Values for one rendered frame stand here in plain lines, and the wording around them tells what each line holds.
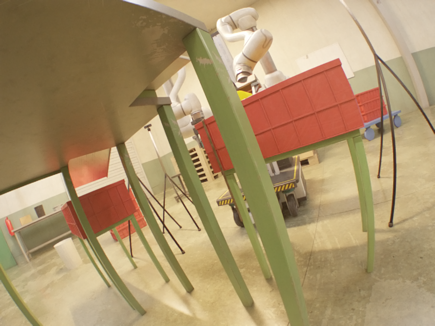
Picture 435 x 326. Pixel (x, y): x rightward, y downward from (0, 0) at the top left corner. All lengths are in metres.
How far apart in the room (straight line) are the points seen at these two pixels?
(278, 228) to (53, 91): 0.47
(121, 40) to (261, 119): 0.49
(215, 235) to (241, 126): 0.48
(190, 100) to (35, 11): 1.18
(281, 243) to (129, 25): 0.42
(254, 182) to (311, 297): 0.69
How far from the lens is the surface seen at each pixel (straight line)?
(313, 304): 0.87
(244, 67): 0.95
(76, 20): 0.28
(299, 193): 1.60
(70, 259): 2.81
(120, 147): 0.98
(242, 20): 1.44
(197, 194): 0.63
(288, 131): 0.62
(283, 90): 0.62
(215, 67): 0.31
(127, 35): 0.32
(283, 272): 0.39
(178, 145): 0.63
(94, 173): 1.17
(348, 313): 0.83
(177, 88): 1.48
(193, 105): 1.30
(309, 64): 4.85
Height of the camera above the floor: 0.71
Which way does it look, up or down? 4 degrees down
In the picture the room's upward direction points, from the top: 22 degrees counter-clockwise
